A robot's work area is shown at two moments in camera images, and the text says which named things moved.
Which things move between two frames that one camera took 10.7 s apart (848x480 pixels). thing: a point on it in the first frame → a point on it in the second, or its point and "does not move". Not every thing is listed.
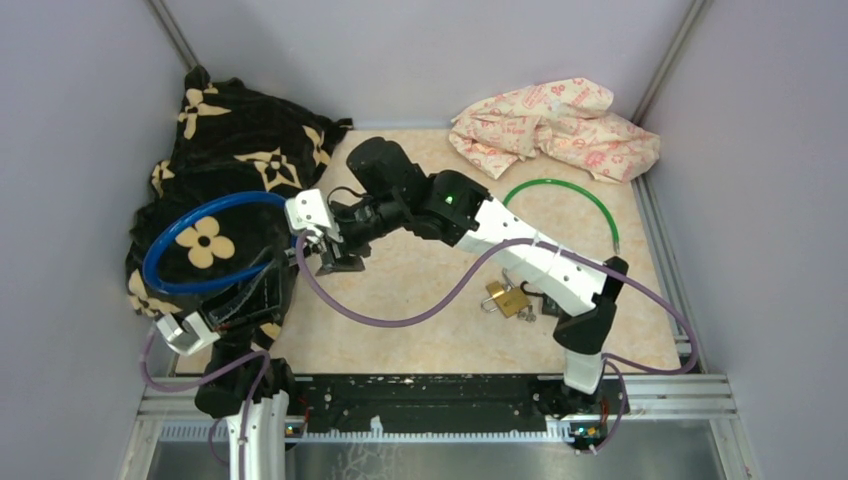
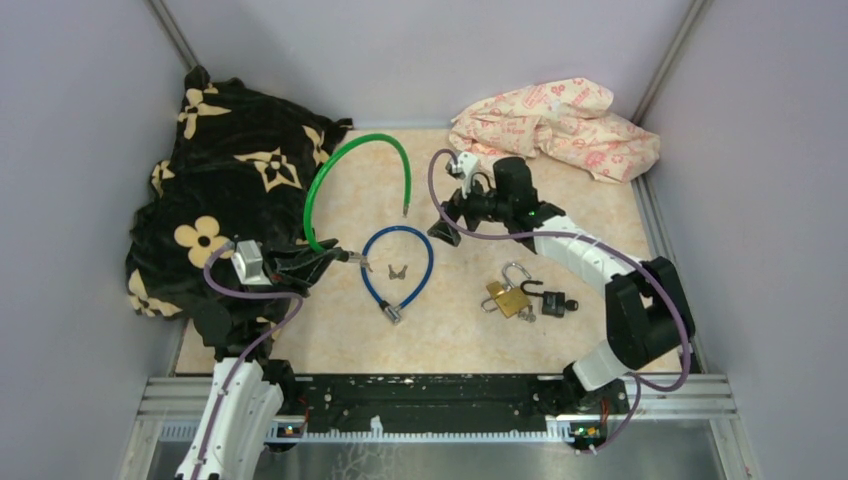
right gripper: [352, 262] → [458, 206]
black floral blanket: [230, 138] does not move
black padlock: [549, 305] does not move
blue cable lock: [203, 286] → [393, 312]
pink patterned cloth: [557, 122] does not move
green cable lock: [569, 183] → [330, 152]
